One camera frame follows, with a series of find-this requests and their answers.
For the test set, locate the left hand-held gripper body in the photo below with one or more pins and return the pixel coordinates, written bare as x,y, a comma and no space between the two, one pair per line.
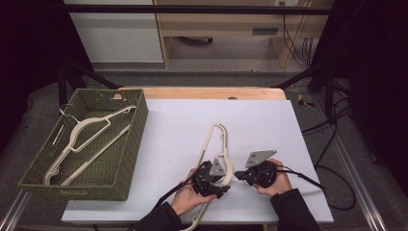
205,179

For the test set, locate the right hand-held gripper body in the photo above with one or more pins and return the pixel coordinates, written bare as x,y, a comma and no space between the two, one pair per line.
261,174

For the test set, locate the beige plastic clothes hanger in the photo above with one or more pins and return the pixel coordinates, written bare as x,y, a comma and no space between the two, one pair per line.
77,126
230,170

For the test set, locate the green woven basket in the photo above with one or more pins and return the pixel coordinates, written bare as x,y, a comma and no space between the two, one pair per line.
106,170

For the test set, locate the person's right hand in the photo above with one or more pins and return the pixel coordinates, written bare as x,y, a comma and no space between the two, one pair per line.
282,183

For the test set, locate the person's left hand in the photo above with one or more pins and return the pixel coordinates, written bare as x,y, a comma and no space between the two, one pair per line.
189,199

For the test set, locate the white paper sheet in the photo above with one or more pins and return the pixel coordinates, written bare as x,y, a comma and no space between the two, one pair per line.
179,128

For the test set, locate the yellow and black tool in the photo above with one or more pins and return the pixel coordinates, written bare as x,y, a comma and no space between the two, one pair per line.
301,100

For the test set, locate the wooden table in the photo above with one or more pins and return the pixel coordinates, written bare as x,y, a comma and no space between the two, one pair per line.
205,93

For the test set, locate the black metal stand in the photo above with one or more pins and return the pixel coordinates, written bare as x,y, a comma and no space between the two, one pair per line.
328,93
62,89

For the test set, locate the light wooden desk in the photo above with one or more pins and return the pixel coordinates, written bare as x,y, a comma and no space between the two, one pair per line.
221,22

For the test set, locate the white cabinet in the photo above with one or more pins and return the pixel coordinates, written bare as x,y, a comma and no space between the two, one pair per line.
118,35

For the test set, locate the black horizontal metal bar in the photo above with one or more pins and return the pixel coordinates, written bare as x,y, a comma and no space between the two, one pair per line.
192,9

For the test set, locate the aluminium rail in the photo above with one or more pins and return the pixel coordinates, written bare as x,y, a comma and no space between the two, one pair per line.
14,211
362,192

